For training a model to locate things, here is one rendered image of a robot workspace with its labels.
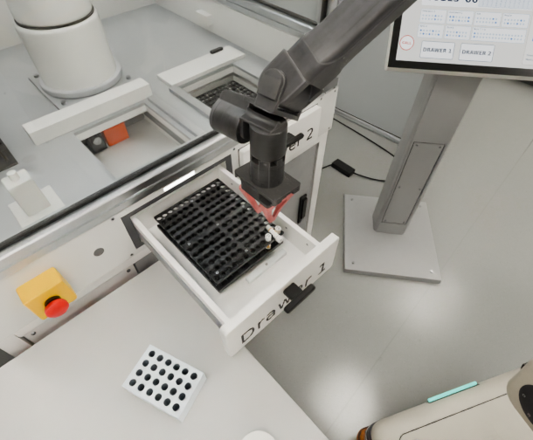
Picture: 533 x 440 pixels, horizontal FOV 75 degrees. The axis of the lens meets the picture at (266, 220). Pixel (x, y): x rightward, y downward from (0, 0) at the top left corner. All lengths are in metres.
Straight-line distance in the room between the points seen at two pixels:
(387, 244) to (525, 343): 0.69
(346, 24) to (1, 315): 0.76
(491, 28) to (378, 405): 1.32
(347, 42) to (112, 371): 0.70
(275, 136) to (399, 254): 1.41
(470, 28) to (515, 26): 0.12
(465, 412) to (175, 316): 0.94
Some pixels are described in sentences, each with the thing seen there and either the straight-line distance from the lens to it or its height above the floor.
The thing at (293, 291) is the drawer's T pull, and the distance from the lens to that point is 0.65.
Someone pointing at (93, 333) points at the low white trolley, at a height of 0.76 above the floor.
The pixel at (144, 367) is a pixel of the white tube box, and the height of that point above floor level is 0.80.
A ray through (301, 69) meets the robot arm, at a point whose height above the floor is 1.25.
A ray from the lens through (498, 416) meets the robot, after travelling 1.41.
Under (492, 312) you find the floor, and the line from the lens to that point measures 1.92.
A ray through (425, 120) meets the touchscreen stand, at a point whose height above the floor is 0.72.
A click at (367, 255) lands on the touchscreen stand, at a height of 0.03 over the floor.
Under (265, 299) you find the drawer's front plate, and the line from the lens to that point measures 0.62.
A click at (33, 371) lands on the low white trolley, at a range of 0.88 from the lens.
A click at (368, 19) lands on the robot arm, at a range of 0.50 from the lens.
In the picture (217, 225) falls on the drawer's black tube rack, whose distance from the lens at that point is 0.75.
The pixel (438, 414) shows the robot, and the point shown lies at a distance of 1.33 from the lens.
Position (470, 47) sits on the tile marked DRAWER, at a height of 1.01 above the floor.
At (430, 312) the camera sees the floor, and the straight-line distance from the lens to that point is 1.78.
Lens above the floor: 1.48
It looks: 51 degrees down
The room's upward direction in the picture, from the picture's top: straight up
